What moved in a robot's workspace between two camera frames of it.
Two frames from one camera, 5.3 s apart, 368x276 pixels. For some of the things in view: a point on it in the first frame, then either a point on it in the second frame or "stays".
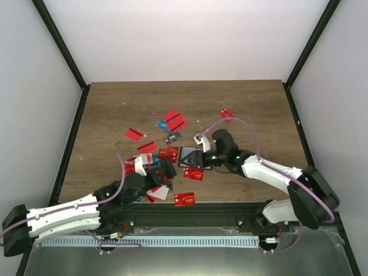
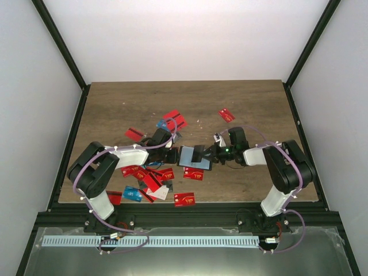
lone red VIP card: [225, 113] stays
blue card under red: [162, 124] stays
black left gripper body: [133, 199] to [167, 158]
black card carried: [168, 170] to [197, 153]
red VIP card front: [182, 199] stays
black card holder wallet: [191, 157] stays
